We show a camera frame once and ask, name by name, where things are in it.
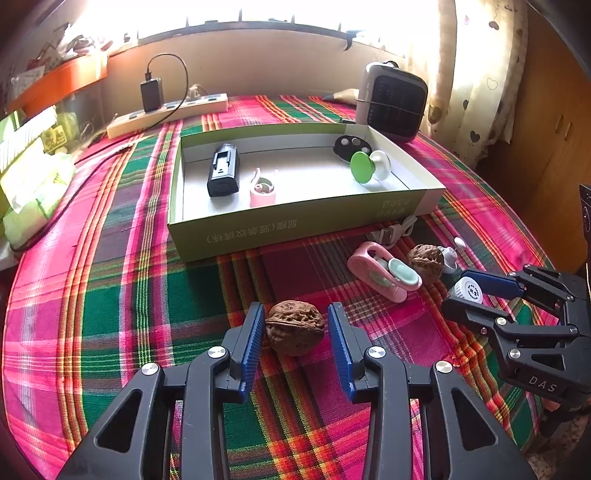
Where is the wooden cabinet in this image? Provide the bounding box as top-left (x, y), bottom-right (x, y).
top-left (475, 9), bottom-right (591, 278)

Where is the beige power strip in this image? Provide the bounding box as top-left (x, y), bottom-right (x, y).
top-left (107, 92), bottom-right (229, 139)

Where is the small white fan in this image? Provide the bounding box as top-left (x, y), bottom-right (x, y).
top-left (436, 237), bottom-right (465, 275)

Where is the green tissue pack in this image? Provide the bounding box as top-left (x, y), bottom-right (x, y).
top-left (0, 154), bottom-right (77, 250)

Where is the heart print curtain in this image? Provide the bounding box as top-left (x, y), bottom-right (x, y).
top-left (402, 0), bottom-right (529, 160)

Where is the black round disc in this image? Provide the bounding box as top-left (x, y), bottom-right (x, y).
top-left (332, 134), bottom-right (371, 163)

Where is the plaid tablecloth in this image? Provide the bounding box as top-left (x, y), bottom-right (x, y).
top-left (2, 95), bottom-right (561, 480)

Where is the green cardboard box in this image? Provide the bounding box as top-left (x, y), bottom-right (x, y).
top-left (167, 122), bottom-right (448, 264)

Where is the yellow-green packet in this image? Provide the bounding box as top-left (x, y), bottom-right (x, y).
top-left (41, 124), bottom-right (71, 154)

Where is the black power adapter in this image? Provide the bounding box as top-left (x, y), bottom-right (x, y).
top-left (140, 78), bottom-right (164, 113)

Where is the small white-lidded jar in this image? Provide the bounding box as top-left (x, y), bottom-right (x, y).
top-left (450, 277), bottom-right (485, 304)

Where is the white USB cable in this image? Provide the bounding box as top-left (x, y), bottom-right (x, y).
top-left (369, 215), bottom-right (419, 245)

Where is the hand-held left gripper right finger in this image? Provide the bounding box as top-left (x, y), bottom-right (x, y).
top-left (327, 302), bottom-right (539, 480)

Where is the green and white spool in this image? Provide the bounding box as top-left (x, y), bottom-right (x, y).
top-left (349, 150), bottom-right (392, 184)

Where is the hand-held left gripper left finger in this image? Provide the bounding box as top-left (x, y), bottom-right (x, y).
top-left (55, 302), bottom-right (267, 480)

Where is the pink and teal cable winder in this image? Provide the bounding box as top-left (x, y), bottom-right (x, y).
top-left (347, 241), bottom-right (423, 304)

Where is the black adapter cable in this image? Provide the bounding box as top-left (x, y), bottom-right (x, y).
top-left (145, 53), bottom-right (190, 127)

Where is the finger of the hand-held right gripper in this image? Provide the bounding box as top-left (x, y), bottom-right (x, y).
top-left (442, 295), bottom-right (580, 377)
top-left (462, 265), bottom-right (591, 340)

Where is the black battery charger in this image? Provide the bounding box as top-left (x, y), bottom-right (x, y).
top-left (206, 144), bottom-right (240, 198)

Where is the grey space heater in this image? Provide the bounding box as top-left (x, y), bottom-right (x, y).
top-left (355, 61), bottom-right (428, 143)

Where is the brown walnut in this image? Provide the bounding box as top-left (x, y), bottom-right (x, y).
top-left (406, 244), bottom-right (445, 276)
top-left (264, 300), bottom-right (325, 357)

